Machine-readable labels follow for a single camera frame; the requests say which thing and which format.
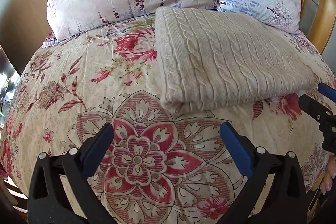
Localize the person's right hand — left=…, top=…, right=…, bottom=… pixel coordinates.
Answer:
left=320, top=153, right=336, bottom=195

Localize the floral bed quilt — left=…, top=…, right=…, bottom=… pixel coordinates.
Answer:
left=1, top=15, right=329, bottom=223

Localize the beige cable-knit sweater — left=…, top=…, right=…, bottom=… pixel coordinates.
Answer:
left=155, top=7, right=314, bottom=115

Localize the curved wooden headboard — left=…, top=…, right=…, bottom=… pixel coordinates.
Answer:
left=278, top=0, right=336, bottom=55

